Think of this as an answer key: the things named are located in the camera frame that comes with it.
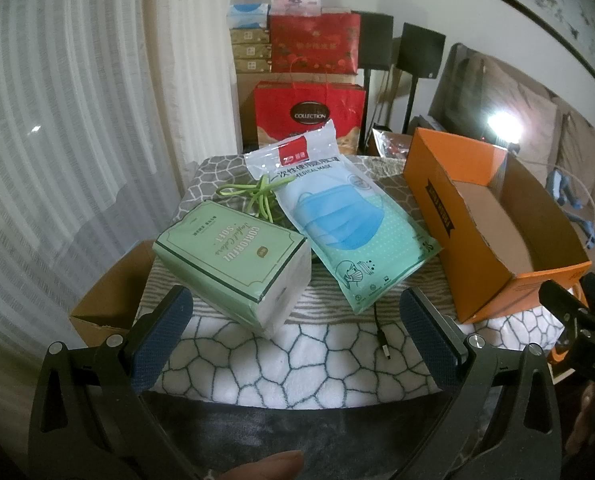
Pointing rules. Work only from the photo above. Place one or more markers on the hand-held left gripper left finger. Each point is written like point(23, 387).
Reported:
point(163, 327)

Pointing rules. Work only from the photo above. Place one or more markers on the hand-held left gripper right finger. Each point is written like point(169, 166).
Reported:
point(425, 332)

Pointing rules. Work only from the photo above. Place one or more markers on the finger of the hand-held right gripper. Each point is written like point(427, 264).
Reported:
point(560, 300)

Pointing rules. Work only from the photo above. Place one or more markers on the green tissue pack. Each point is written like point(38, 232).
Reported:
point(227, 255)

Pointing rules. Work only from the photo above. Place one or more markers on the orange cardboard box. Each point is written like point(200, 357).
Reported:
point(427, 195)

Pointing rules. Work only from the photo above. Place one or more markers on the blue face mask pack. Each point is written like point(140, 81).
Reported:
point(337, 215)

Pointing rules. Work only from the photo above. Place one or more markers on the person's left hand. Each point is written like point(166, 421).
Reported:
point(262, 465)

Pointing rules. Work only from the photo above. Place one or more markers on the brown cardboard box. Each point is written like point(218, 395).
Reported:
point(107, 295)

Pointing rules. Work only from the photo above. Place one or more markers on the blue grey plastic tool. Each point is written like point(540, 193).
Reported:
point(575, 205)

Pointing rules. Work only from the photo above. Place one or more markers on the grey white patterned blanket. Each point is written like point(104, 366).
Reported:
point(302, 360)

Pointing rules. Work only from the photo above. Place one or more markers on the small lit lamp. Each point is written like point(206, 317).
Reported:
point(502, 127)

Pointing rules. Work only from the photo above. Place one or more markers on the clear packet with red items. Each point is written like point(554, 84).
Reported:
point(392, 144)

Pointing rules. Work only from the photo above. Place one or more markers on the black speaker stand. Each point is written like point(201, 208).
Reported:
point(369, 105)
point(411, 105)

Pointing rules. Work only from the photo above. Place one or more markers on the red gift bag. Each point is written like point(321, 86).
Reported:
point(277, 110)

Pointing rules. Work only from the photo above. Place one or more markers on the gold box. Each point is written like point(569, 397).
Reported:
point(253, 66)
point(252, 51)
point(250, 36)

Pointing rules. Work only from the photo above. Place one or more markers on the black speaker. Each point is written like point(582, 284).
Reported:
point(376, 40)
point(421, 50)

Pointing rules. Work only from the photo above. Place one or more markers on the red gift box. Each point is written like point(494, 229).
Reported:
point(317, 45)

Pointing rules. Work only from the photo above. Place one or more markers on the pink tissue pack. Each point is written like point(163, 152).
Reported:
point(295, 5)

